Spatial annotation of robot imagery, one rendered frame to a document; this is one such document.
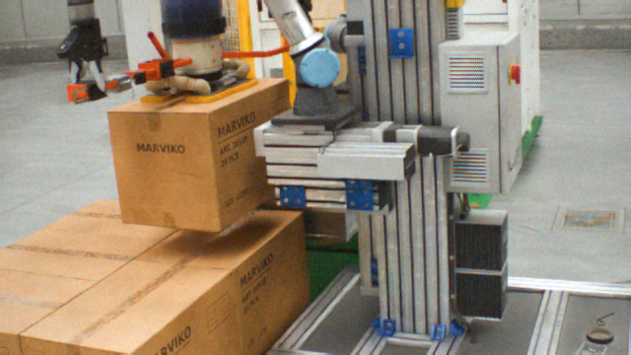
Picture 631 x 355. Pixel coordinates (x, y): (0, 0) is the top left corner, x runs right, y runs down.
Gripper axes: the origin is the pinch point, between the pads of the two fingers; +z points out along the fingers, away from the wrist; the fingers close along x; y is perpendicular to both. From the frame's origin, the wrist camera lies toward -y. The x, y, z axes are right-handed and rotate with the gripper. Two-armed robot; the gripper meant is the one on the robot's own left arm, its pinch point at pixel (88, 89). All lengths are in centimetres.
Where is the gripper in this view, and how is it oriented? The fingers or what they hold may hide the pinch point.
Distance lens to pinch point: 237.4
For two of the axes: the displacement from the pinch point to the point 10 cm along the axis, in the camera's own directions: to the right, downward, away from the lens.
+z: 0.8, 9.6, 2.7
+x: -9.1, -0.4, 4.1
